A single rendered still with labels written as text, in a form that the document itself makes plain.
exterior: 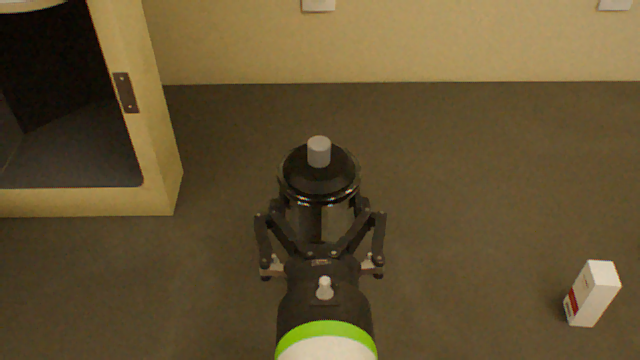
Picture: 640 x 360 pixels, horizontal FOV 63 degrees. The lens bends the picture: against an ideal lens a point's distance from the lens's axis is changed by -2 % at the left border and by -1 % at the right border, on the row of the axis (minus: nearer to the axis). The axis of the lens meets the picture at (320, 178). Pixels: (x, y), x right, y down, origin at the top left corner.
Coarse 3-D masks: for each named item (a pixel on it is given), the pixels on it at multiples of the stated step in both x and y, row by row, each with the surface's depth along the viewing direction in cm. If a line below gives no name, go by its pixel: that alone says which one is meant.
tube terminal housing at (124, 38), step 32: (96, 0) 64; (128, 0) 70; (96, 32) 67; (128, 32) 70; (128, 64) 70; (160, 96) 85; (128, 128) 78; (160, 128) 84; (160, 160) 84; (0, 192) 87; (32, 192) 87; (64, 192) 87; (96, 192) 87; (128, 192) 87; (160, 192) 87
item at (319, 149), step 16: (304, 144) 68; (320, 144) 63; (288, 160) 66; (304, 160) 66; (320, 160) 64; (336, 160) 66; (352, 160) 67; (288, 176) 65; (304, 176) 64; (320, 176) 64; (336, 176) 64; (352, 176) 65; (320, 192) 63
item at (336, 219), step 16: (336, 144) 70; (304, 192) 64; (336, 192) 64; (288, 208) 68; (304, 208) 66; (320, 208) 65; (336, 208) 66; (352, 208) 70; (304, 224) 68; (320, 224) 67; (336, 224) 68; (304, 240) 70; (320, 240) 69; (336, 240) 70; (288, 256) 78
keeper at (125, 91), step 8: (120, 80) 72; (128, 80) 72; (120, 88) 73; (128, 88) 73; (120, 96) 73; (128, 96) 73; (128, 104) 74; (136, 104) 74; (128, 112) 75; (136, 112) 75
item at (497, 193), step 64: (192, 128) 109; (256, 128) 109; (320, 128) 109; (384, 128) 109; (448, 128) 109; (512, 128) 109; (576, 128) 109; (192, 192) 96; (256, 192) 96; (384, 192) 96; (448, 192) 96; (512, 192) 96; (576, 192) 96; (0, 256) 85; (64, 256) 85; (128, 256) 85; (192, 256) 85; (256, 256) 85; (384, 256) 85; (448, 256) 85; (512, 256) 85; (576, 256) 85; (0, 320) 77; (64, 320) 77; (128, 320) 77; (192, 320) 77; (256, 320) 77; (384, 320) 77; (448, 320) 77; (512, 320) 77
